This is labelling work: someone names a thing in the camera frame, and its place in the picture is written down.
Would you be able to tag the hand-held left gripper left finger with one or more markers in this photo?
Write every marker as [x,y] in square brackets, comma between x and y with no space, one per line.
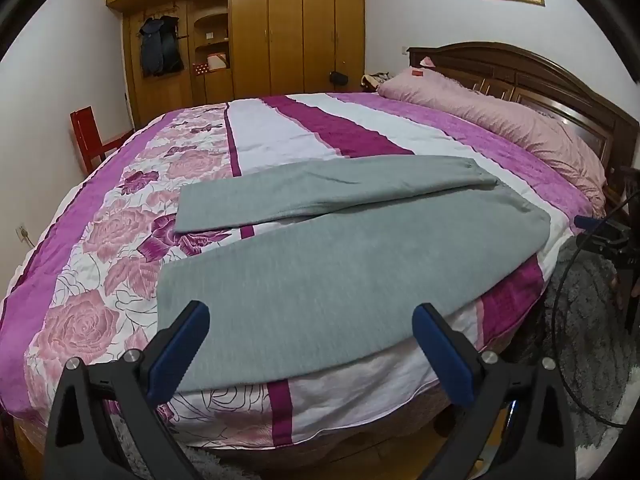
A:
[180,347]

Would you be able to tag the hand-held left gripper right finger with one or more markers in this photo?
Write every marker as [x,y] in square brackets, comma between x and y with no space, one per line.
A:
[445,355]

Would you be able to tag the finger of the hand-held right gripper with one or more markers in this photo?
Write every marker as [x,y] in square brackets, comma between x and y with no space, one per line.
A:
[586,222]

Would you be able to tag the grey pants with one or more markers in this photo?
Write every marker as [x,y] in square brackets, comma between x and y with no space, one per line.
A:
[320,270]

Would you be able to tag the grey shaggy rug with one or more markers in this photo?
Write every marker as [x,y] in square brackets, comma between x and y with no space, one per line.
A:
[592,340]

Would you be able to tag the pink pillow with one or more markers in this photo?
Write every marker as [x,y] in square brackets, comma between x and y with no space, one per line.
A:
[510,115]

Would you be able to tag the dark wooden bed headboard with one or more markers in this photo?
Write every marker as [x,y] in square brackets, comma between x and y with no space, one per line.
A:
[560,80]

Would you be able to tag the floral purple white bed cover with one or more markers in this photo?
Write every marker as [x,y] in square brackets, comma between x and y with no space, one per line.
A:
[150,170]

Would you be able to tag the red wooden chair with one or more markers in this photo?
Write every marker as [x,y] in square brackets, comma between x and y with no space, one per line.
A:
[90,135]

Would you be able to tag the small black bag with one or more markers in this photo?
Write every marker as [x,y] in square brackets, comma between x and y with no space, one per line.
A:
[339,78]

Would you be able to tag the red dotted white box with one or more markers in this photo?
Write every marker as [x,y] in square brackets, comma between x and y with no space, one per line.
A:
[212,62]

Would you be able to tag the dark hanging jacket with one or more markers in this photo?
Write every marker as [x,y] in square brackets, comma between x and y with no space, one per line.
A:
[160,45]

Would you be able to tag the wooden wardrobe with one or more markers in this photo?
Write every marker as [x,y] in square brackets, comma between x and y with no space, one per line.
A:
[280,30]

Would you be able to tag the wall socket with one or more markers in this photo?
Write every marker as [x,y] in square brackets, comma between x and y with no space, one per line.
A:
[22,232]

